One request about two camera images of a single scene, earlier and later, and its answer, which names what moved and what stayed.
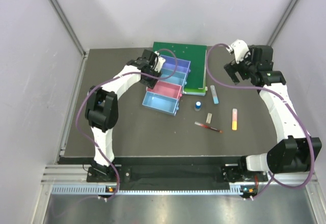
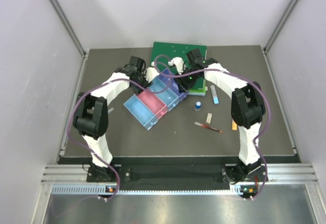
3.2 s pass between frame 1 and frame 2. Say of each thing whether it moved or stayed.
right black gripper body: moved
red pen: stayed
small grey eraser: stayed
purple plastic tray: moved
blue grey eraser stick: stayed
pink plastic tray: moved
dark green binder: stayed
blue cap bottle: stayed
